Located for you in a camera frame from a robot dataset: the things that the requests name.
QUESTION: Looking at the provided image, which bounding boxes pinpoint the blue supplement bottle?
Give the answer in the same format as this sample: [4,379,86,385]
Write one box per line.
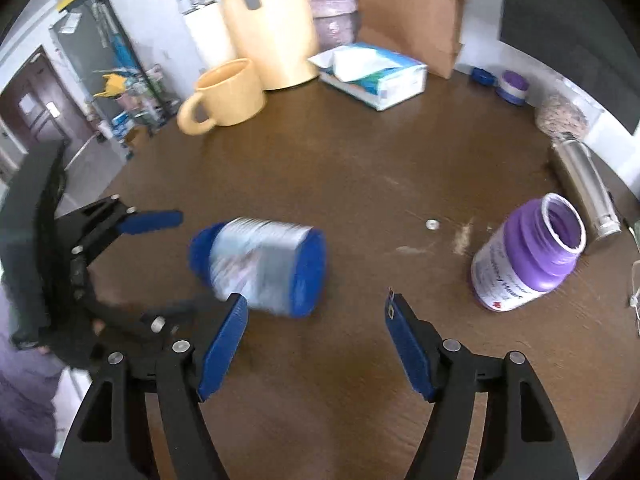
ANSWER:
[189,218,328,318]

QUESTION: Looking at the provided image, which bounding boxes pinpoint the yellow ceramic mug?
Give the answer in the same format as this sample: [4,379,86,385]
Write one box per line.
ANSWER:
[177,58,267,136]

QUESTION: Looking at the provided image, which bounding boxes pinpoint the purple supplement bottle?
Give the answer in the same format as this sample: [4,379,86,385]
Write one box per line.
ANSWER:
[470,193,587,312]

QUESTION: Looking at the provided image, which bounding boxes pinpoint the white insulated bottle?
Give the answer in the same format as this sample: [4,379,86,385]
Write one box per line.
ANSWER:
[177,0,238,68]

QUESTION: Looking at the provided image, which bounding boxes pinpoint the yellow thermos jug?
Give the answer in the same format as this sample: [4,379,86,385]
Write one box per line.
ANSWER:
[221,0,319,91]

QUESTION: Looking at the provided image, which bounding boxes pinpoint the steel tumbler lying down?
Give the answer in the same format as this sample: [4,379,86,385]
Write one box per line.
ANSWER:
[550,132,622,250]

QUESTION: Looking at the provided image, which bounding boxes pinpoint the tissue box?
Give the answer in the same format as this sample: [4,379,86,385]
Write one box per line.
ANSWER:
[308,42,427,112]

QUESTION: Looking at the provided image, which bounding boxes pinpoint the clear jar of grains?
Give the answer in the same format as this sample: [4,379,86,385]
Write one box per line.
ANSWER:
[535,91,603,140]

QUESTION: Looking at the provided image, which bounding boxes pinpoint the brown paper bag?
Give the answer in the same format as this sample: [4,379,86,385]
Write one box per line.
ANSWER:
[357,0,464,79]

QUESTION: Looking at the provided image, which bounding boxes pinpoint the purple bottle cap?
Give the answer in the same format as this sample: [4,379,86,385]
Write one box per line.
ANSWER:
[496,70,529,106]

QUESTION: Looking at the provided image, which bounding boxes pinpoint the blue bottle cap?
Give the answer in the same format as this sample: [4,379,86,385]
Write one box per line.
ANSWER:
[470,67,498,88]

